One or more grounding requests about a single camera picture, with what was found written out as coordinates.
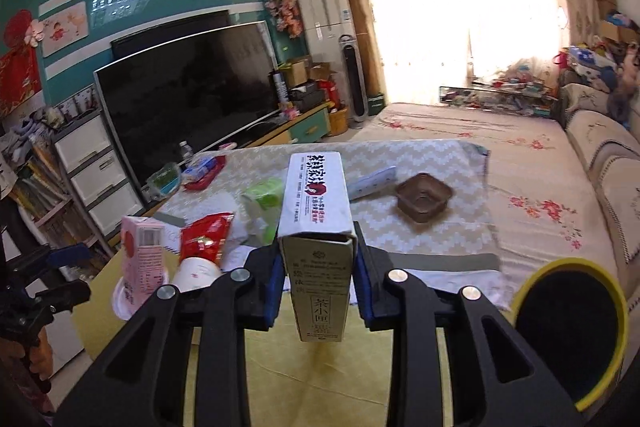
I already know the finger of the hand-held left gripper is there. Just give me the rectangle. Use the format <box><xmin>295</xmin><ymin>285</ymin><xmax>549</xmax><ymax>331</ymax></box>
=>
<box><xmin>25</xmin><ymin>279</ymin><xmax>92</xmax><ymax>323</ymax></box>
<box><xmin>15</xmin><ymin>243</ymin><xmax>92</xmax><ymax>280</ymax></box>

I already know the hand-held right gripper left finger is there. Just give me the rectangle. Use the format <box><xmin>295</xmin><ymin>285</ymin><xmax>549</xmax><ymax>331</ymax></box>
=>
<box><xmin>52</xmin><ymin>241</ymin><xmax>285</xmax><ymax>427</ymax></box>

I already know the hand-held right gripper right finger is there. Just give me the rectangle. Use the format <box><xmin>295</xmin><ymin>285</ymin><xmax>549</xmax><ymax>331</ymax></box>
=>
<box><xmin>351</xmin><ymin>221</ymin><xmax>586</xmax><ymax>427</ymax></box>

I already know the white tall carton box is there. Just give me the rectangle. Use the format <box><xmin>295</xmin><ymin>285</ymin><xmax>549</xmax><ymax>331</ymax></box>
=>
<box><xmin>276</xmin><ymin>152</ymin><xmax>357</xmax><ymax>343</ymax></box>

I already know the green label plastic bottle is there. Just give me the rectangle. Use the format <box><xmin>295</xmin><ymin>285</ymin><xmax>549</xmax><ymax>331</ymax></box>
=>
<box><xmin>241</xmin><ymin>178</ymin><xmax>285</xmax><ymax>214</ymax></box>

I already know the yellow bin with black bag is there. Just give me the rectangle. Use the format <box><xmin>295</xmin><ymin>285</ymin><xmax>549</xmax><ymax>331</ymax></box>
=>
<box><xmin>509</xmin><ymin>258</ymin><xmax>630</xmax><ymax>414</ymax></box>

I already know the white plate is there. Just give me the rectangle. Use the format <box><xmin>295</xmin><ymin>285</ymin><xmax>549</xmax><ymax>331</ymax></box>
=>
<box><xmin>112</xmin><ymin>271</ymin><xmax>170</xmax><ymax>322</ymax></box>

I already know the row of books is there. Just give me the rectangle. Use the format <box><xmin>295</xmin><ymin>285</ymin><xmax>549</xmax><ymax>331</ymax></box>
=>
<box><xmin>0</xmin><ymin>142</ymin><xmax>68</xmax><ymax>253</ymax></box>

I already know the pink carton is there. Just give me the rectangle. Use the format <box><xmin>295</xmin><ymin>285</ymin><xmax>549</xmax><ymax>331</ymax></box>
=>
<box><xmin>121</xmin><ymin>215</ymin><xmax>168</xmax><ymax>310</ymax></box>

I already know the white drawer unit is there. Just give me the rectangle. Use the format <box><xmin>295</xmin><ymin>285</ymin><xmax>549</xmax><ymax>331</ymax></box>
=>
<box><xmin>52</xmin><ymin>109</ymin><xmax>147</xmax><ymax>253</ymax></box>

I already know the white paper cup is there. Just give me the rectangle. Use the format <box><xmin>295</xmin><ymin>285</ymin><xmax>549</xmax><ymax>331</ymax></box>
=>
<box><xmin>172</xmin><ymin>256</ymin><xmax>223</xmax><ymax>295</ymax></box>

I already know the red shiny snack packet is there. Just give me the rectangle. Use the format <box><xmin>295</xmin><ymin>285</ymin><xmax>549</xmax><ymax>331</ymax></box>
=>
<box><xmin>179</xmin><ymin>212</ymin><xmax>236</xmax><ymax>269</ymax></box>

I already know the zigzag pattern table cloth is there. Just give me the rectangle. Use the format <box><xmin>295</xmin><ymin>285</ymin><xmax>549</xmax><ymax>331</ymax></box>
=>
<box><xmin>160</xmin><ymin>139</ymin><xmax>503</xmax><ymax>308</ymax></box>

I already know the yellow table cover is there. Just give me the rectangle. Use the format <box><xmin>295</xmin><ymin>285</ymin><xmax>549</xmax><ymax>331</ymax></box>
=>
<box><xmin>72</xmin><ymin>252</ymin><xmax>521</xmax><ymax>427</ymax></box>

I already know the brown plastic tray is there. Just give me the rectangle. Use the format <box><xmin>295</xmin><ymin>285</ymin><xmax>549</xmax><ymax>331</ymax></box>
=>
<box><xmin>395</xmin><ymin>173</ymin><xmax>455</xmax><ymax>223</ymax></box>

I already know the blue white tube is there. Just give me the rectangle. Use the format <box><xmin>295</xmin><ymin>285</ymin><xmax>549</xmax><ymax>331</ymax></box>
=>
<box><xmin>347</xmin><ymin>166</ymin><xmax>398</xmax><ymax>202</ymax></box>

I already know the clear green plastic bag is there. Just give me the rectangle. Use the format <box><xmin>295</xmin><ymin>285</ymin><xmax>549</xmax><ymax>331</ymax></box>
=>
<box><xmin>144</xmin><ymin>162</ymin><xmax>182</xmax><ymax>202</ymax></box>

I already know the red flat packet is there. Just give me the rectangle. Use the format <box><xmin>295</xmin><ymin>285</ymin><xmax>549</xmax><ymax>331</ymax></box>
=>
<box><xmin>182</xmin><ymin>155</ymin><xmax>227</xmax><ymax>191</ymax></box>

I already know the yellow bucket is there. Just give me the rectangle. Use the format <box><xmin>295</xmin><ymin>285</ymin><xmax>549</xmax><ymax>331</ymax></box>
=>
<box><xmin>330</xmin><ymin>107</ymin><xmax>349</xmax><ymax>136</ymax></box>

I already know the teal yellow television cabinet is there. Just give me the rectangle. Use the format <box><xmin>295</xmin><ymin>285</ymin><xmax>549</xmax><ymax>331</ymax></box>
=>
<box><xmin>220</xmin><ymin>101</ymin><xmax>333</xmax><ymax>150</ymax></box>

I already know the red hanging cloth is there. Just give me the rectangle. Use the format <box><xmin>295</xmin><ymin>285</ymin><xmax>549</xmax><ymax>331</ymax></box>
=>
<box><xmin>0</xmin><ymin>49</ymin><xmax>42</xmax><ymax>118</ymax></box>

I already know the large black television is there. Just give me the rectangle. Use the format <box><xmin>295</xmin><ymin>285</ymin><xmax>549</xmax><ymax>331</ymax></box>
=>
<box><xmin>93</xmin><ymin>21</ymin><xmax>281</xmax><ymax>202</ymax></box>

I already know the black box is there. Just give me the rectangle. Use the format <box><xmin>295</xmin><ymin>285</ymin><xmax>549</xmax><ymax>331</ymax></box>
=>
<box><xmin>290</xmin><ymin>82</ymin><xmax>326</xmax><ymax>112</ymax></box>

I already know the black white tower fan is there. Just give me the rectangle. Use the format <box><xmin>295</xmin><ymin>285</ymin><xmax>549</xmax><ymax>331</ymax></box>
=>
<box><xmin>339</xmin><ymin>34</ymin><xmax>370</xmax><ymax>129</ymax></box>

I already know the cluttered glass coffee table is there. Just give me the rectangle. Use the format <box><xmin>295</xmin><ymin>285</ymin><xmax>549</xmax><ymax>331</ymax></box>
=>
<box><xmin>439</xmin><ymin>74</ymin><xmax>560</xmax><ymax>112</ymax></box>

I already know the beige covered sofa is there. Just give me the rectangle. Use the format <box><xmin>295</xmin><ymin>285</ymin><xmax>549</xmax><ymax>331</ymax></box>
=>
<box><xmin>557</xmin><ymin>82</ymin><xmax>640</xmax><ymax>288</ymax></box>

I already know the white standing air conditioner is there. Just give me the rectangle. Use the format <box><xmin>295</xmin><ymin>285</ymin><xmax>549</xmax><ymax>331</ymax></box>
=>
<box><xmin>291</xmin><ymin>0</ymin><xmax>357</xmax><ymax>80</ymax></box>

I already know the artificial flower bunch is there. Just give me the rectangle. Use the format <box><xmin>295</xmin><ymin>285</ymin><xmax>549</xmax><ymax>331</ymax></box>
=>
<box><xmin>267</xmin><ymin>0</ymin><xmax>303</xmax><ymax>38</ymax></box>

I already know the pile of plush toys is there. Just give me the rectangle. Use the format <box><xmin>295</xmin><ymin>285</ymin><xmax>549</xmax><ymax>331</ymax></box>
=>
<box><xmin>555</xmin><ymin>39</ymin><xmax>640</xmax><ymax>108</ymax></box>

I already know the stack of cardboard boxes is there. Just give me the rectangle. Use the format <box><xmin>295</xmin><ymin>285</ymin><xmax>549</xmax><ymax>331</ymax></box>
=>
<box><xmin>592</xmin><ymin>0</ymin><xmax>636</xmax><ymax>42</ymax></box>

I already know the cartoon wall poster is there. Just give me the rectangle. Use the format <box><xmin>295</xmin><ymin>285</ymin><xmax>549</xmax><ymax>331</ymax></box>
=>
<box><xmin>40</xmin><ymin>1</ymin><xmax>91</xmax><ymax>58</ymax></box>

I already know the wall-mounted black television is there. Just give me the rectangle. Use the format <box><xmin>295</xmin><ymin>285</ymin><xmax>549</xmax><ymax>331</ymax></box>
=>
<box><xmin>110</xmin><ymin>9</ymin><xmax>231</xmax><ymax>60</ymax></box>

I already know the glossy wall chart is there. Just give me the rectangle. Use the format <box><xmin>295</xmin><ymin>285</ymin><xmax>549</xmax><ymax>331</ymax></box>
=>
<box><xmin>89</xmin><ymin>0</ymin><xmax>157</xmax><ymax>28</ymax></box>

